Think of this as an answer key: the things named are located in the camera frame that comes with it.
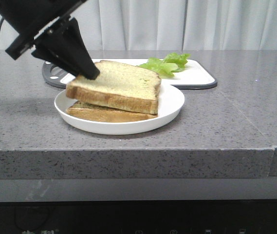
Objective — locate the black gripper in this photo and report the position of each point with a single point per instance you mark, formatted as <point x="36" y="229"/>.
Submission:
<point x="60" y="44"/>

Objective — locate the bread slice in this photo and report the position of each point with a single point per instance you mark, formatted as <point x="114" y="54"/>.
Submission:
<point x="120" y="86"/>
<point x="105" y="114"/>

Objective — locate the green lettuce leaf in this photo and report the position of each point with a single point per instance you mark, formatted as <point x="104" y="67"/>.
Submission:
<point x="167" y="67"/>

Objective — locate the grey curtain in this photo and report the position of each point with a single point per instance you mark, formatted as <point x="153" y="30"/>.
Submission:
<point x="178" y="24"/>

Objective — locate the white round plate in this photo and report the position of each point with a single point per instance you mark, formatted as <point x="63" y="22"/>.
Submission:
<point x="171" y="101"/>

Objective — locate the white cutting board grey rim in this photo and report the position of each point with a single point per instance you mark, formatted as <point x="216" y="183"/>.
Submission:
<point x="194" y="76"/>

